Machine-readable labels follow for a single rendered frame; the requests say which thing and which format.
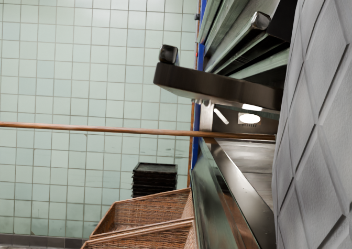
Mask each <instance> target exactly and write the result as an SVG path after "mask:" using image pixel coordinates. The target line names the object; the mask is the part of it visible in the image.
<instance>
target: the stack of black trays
mask: <svg viewBox="0 0 352 249"><path fill-rule="evenodd" d="M132 174H133V175H132V177H131V178H133V181H132V183H131V185H132V188H131V189H133V191H132V194H131V197H132V198H136V197H141V196H142V197H143V196H146V195H147V196H148V195H151V194H157V193H162V192H168V191H173V190H176V189H177V184H178V182H177V180H178V165H177V164H160V163H143V162H138V164H137V165H136V166H135V168H134V169H133V173H132Z"/></svg>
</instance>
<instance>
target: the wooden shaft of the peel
mask: <svg viewBox="0 0 352 249"><path fill-rule="evenodd" d="M0 127H13V128H34V129H55V130H65V131H86V132H107V133H128V134H148V135H169V136H190V137H210V138H231V139H252V140H273V141H274V140H275V135H264V134H243V133H222V132H201V131H180V130H169V129H148V128H128V127H107V126H86V125H65V124H45V123H24V122H3V121H0Z"/></svg>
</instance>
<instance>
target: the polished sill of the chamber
mask: <svg viewBox="0 0 352 249"><path fill-rule="evenodd" d="M199 139H200V141H201V143H202V146H203V148H204V150H205V153H206V155H207V157H208V160H209V162H210V164H211V167H212V169H213V172H214V174H215V176H216V179H217V181H218V183H219V186H220V188H221V190H222V193H223V195H224V197H225V199H226V202H227V204H228V206H229V209H230V211H231V213H232V216H233V218H234V220H235V223H236V225H237V227H238V230H239V232H240V234H241V237H242V239H243V242H244V244H245V246H246V249H277V242H276V230H275V223H274V213H273V212H272V211H271V210H270V208H269V207H268V206H267V205H266V203H265V202H264V201H263V200H262V198H261V197H260V195H259V194H258V193H257V192H256V191H255V189H254V188H253V187H252V186H251V184H250V183H249V182H248V181H247V179H246V178H245V177H244V175H243V174H242V173H241V172H240V171H239V169H238V168H237V167H236V166H235V164H234V163H233V162H232V161H231V159H230V158H229V157H228V156H227V154H226V153H225V152H224V151H223V149H222V148H221V147H220V145H219V144H218V143H217V141H216V140H215V139H214V138H210V137H199Z"/></svg>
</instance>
